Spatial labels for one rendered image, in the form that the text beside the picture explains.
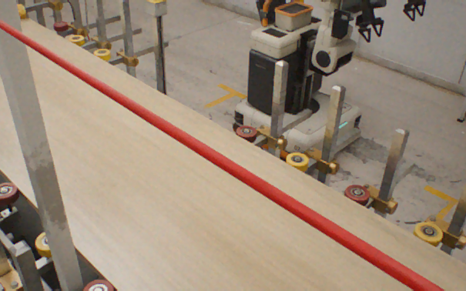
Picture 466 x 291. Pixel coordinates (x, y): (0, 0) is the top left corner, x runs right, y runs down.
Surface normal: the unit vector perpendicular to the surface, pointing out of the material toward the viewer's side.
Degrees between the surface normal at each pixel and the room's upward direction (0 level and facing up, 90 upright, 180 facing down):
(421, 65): 90
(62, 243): 90
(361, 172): 0
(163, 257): 0
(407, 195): 0
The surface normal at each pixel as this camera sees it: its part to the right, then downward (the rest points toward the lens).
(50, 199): 0.71, 0.42
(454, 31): -0.70, 0.40
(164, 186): 0.02, -0.82
